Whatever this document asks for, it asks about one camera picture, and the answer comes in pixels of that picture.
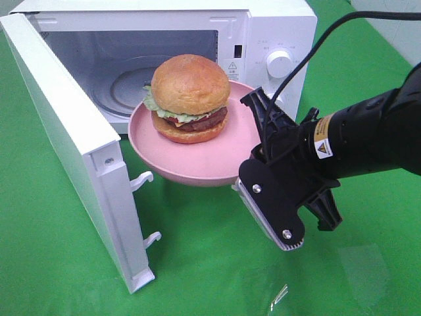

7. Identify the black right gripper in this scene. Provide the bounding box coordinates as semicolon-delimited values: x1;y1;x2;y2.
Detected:
240;87;342;231

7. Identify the pink round plate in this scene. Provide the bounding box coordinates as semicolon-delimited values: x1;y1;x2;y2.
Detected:
128;82;260;187

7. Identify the toy burger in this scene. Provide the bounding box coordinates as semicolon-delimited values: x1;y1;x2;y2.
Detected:
142;54;230;144

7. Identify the white microwave door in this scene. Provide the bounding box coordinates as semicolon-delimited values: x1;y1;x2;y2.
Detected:
1;13;161;292

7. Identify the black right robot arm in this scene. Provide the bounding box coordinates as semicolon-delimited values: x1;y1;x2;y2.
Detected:
235;66;420;244

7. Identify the upper white round knob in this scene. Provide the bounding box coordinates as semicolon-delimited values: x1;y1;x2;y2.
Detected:
266;50;293;78

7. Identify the white warning label sticker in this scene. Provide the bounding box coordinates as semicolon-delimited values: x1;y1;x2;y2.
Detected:
222;58;244;82

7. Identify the clear tape piece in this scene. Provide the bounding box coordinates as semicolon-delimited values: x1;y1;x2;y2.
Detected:
264;282;289;315
338;244;389;295

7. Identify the glass microwave turntable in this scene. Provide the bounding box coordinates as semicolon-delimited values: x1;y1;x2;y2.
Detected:
90;55;170;118

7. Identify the white microwave oven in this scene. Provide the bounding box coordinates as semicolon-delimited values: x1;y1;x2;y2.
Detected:
6;1;317;134

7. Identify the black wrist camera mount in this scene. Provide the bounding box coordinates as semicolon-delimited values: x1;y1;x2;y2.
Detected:
232;159;305;251

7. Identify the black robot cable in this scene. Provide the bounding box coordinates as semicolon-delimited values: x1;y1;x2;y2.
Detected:
262;10;421;165

